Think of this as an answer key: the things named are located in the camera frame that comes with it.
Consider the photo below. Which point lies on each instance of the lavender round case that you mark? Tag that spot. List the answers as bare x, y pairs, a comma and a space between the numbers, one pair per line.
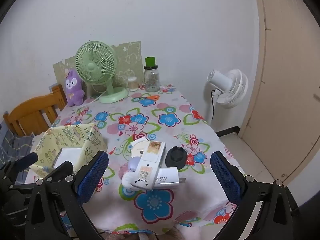
135, 163

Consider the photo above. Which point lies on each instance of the green patterned backing board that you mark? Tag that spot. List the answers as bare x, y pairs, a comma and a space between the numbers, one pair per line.
130, 55

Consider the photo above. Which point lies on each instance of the yellow patterned storage box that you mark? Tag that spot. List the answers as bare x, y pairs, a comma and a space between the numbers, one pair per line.
72, 135

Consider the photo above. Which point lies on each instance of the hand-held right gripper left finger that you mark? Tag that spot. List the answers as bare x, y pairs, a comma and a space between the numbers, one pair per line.
93, 175

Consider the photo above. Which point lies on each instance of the clear cotton swab jar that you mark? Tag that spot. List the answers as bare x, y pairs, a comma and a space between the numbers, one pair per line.
132, 83

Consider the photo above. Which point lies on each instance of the long white device orange label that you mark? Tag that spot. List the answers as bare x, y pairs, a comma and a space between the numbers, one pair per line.
152, 162

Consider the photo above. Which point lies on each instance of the white oval case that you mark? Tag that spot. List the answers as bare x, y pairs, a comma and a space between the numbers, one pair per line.
127, 180

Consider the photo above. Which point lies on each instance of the green desk fan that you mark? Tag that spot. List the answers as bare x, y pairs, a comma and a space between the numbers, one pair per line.
95, 67

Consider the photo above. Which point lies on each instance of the black round holder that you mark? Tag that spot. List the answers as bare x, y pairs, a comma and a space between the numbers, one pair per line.
176, 156

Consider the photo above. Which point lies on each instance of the purple plush toy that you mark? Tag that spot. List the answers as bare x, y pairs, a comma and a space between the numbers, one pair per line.
72, 90

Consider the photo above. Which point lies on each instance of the glass jar mug green lid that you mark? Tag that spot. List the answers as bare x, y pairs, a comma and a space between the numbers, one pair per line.
152, 78

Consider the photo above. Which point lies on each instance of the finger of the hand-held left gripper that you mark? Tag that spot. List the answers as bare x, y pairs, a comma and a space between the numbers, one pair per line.
26, 160
62, 168

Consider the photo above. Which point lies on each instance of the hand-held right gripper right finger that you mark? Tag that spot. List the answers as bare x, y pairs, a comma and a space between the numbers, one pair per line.
225, 177

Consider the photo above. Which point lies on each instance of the white pedestal fan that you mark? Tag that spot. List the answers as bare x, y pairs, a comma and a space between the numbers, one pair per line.
231, 87

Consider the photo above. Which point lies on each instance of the round beige disc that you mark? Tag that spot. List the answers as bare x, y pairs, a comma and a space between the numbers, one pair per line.
137, 151

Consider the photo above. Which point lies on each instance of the white power adapter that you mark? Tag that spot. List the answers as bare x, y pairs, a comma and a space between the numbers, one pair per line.
166, 178

